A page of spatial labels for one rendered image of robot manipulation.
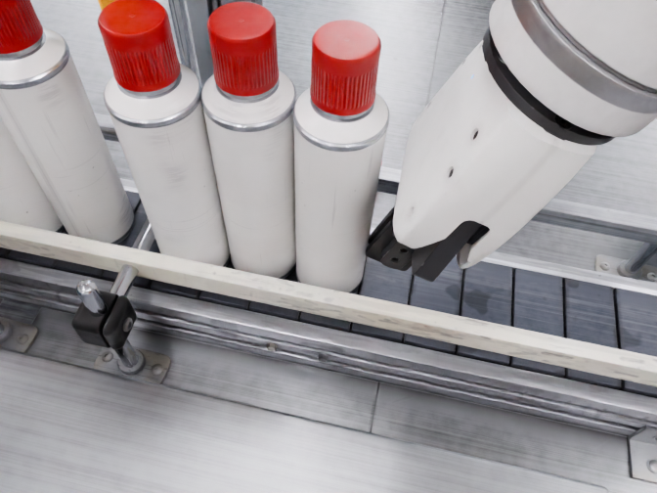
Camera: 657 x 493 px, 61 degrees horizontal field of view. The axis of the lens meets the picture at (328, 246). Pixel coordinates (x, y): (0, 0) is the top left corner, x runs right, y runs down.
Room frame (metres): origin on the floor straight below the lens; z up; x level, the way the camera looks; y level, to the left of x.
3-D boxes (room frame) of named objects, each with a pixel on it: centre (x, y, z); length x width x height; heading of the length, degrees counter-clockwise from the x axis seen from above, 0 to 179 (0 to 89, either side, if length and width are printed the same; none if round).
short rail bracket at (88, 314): (0.17, 0.14, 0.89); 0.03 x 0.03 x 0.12; 81
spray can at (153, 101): (0.24, 0.10, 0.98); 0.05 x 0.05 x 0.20
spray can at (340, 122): (0.23, 0.00, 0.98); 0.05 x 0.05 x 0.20
